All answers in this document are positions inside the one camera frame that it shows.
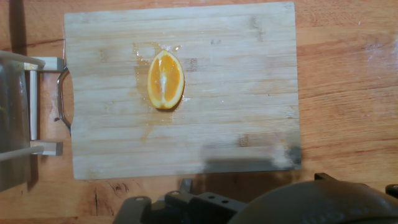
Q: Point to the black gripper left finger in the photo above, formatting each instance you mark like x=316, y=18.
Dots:
x=211, y=208

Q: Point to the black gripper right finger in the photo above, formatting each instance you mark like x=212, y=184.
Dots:
x=392, y=190

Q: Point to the steel cleaver knife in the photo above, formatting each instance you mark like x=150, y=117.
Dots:
x=12, y=124

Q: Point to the orange wedge piece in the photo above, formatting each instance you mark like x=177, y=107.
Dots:
x=166, y=81

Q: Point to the wooden peg dish rack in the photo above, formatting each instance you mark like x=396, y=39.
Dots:
x=33, y=102

